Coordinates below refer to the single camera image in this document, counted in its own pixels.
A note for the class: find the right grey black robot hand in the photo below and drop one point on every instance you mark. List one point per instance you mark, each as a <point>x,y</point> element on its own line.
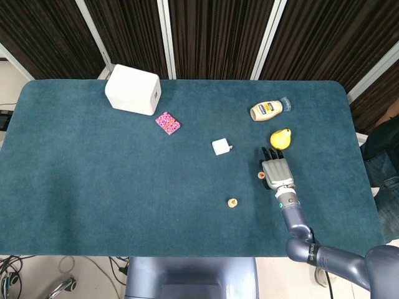
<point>277,172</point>

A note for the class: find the cream chess piece red character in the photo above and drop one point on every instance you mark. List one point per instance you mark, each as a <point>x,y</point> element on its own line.
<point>260,175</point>
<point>232,202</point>

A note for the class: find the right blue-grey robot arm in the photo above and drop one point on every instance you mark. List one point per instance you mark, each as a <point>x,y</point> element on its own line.
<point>294,218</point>

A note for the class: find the yellow pear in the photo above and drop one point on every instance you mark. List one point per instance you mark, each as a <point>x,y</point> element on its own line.
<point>280,139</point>

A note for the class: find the white power adapter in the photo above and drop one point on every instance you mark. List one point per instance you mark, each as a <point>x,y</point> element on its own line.
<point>219,147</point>

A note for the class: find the cream mayonnaise squeeze bottle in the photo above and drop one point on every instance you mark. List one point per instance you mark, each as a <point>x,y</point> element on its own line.
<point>266,109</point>

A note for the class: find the person in dark clothes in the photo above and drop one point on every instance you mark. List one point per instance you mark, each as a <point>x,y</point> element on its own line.
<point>383,140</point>

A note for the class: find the dark brown pleated curtain panel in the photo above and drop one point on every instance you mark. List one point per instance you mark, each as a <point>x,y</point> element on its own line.
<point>327,37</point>
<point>218,37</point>
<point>134,31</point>
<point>46,31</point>
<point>371,102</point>

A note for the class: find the pink patterned card deck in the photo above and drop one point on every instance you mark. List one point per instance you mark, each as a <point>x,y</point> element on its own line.
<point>168,123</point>

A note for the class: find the blue-grey robot torso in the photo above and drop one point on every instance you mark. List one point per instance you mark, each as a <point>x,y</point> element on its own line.
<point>190,277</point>

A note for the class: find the large white plastic box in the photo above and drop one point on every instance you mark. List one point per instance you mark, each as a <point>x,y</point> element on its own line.
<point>131,90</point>

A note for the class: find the black power plug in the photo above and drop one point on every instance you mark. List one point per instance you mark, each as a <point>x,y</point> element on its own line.
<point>123,269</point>

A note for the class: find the teal velvet tablecloth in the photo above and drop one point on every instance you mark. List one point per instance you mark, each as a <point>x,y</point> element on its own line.
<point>93,187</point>

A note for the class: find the chrome caster leg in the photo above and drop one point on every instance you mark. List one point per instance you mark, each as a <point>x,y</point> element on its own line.
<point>62,286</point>

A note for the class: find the black device with screen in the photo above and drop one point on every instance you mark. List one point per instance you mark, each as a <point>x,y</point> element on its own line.
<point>4,121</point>

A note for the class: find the aluminium frame rack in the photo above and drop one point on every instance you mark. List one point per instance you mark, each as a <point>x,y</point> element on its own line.
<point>360,137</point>

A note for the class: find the white partition post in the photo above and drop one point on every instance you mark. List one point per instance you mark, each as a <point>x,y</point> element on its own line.
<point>15,60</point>
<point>374,74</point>
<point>268,39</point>
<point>93,32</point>
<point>166,40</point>

